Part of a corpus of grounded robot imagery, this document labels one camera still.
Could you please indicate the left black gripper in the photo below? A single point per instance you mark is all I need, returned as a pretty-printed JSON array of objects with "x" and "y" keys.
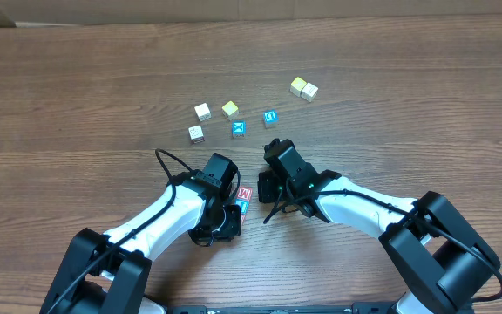
[{"x": 232, "y": 221}]

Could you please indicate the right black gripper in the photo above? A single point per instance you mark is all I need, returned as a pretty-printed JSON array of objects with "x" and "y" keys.
[{"x": 267, "y": 187}]

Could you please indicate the red M block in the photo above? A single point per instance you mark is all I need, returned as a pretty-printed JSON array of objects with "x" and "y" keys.
[{"x": 244, "y": 194}]

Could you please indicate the blue P block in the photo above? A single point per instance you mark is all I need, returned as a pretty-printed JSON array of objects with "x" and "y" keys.
[{"x": 243, "y": 206}]

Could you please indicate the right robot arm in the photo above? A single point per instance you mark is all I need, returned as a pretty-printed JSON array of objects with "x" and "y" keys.
[{"x": 445, "y": 263}]

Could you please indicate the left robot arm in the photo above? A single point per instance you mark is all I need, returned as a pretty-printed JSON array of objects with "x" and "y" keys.
[{"x": 107, "y": 273}]

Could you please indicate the blue X block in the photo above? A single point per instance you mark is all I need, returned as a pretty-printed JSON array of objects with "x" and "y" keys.
[{"x": 239, "y": 129}]

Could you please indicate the blue Q block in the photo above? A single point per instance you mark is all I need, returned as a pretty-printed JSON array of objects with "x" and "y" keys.
[{"x": 270, "y": 118}]

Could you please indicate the yellow block centre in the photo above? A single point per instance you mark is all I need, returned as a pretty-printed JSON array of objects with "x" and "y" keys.
[{"x": 230, "y": 110}]

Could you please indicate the yellow block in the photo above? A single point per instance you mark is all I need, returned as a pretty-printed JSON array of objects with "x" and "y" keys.
[
  {"x": 230, "y": 110},
  {"x": 297, "y": 86}
]

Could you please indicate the white patterned block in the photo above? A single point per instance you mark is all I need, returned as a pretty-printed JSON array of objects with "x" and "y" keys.
[{"x": 196, "y": 134}]

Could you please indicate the white block far right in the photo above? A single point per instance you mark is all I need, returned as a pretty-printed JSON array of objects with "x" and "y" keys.
[{"x": 309, "y": 92}]

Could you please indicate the white block upper left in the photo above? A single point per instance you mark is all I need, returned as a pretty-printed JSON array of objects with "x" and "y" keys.
[{"x": 203, "y": 112}]

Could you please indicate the yellow block far right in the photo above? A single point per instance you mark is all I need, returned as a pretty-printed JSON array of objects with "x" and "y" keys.
[{"x": 297, "y": 86}]

